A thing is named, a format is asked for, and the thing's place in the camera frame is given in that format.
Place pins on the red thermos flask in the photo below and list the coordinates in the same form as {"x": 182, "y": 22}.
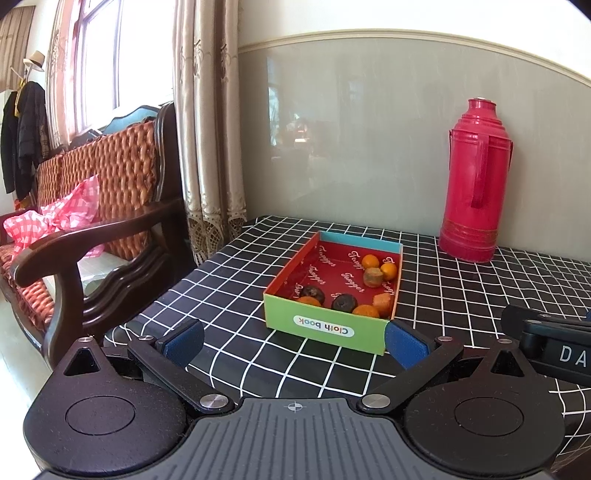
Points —
{"x": 475, "y": 184}

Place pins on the beige curtain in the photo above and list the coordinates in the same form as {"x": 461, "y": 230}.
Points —
{"x": 207, "y": 115}

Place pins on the black white checked tablecloth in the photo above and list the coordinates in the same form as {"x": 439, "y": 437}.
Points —
{"x": 231, "y": 286}

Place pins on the dark shrivelled fruit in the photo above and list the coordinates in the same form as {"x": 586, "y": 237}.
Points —
{"x": 344, "y": 302}
{"x": 310, "y": 291}

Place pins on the beige hat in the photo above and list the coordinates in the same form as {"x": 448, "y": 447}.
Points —
{"x": 35, "y": 60}

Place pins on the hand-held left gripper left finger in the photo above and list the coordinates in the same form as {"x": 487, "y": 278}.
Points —
{"x": 184, "y": 339}

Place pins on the brown curtain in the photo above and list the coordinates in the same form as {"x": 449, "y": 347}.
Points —
{"x": 16, "y": 41}

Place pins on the black coat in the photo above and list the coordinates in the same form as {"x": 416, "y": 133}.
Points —
{"x": 25, "y": 129}

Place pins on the pink checked cloth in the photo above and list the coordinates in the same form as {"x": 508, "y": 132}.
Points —
{"x": 64, "y": 212}

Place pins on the window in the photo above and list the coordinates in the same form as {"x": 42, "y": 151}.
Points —
{"x": 101, "y": 60}

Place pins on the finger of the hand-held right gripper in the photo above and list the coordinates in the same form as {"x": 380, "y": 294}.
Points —
{"x": 531, "y": 327}

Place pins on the sheer lace curtain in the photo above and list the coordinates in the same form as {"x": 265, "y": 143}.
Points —
{"x": 62, "y": 69}

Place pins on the brown mouldy mandarin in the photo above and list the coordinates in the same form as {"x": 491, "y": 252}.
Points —
{"x": 372, "y": 277}

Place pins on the wooden sofa with orange cushions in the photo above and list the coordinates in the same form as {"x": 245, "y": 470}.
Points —
{"x": 124, "y": 175}

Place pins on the orange fruit piece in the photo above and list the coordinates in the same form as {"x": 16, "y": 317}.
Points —
{"x": 382, "y": 302}

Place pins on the orange mandarin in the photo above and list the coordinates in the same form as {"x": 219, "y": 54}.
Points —
{"x": 309, "y": 302}
{"x": 390, "y": 271}
{"x": 369, "y": 261}
{"x": 366, "y": 310}

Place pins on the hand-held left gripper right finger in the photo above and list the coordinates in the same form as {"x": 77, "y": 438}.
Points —
{"x": 406, "y": 344}

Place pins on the red and green cardboard box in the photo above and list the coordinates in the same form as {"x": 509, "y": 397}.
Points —
{"x": 323, "y": 323}

